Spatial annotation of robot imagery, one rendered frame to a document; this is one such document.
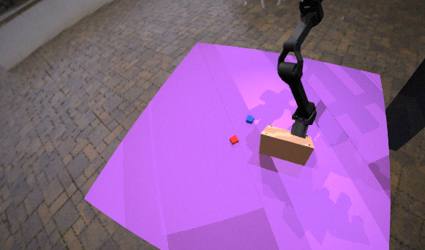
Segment blue block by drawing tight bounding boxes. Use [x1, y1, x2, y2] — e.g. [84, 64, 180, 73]
[247, 115, 254, 124]

